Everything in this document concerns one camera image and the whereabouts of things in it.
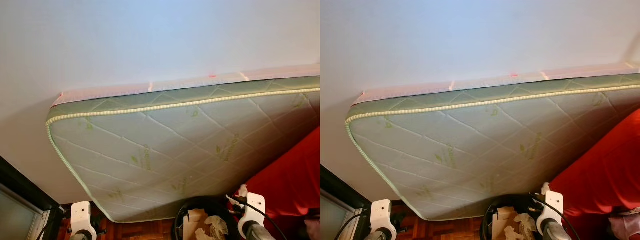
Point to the dark framed glass door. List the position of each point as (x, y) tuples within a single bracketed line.
[(337, 210), (20, 210)]

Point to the crumpled beige paper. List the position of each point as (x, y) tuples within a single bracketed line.
[(215, 227), (522, 225)]

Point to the red cushion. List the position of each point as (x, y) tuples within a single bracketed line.
[(600, 170), (295, 175)]

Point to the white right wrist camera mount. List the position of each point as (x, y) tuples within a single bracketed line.
[(551, 207), (253, 210)]

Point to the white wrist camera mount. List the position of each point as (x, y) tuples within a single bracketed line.
[(551, 207), (382, 214), (253, 210), (81, 215)]

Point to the green white quilted mattress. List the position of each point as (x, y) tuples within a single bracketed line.
[(465, 145), (165, 145)]

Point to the black round waste bin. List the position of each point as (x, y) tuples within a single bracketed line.
[(210, 202), (515, 200)]

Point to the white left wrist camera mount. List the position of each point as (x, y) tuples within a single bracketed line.
[(81, 215), (382, 214)]

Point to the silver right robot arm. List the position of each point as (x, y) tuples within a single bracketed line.
[(556, 231), (259, 232)]

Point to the small white tissue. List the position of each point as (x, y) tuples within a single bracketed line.
[(243, 190), (546, 188)]

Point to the brown cardboard piece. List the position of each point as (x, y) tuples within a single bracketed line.
[(501, 222), (196, 222)]

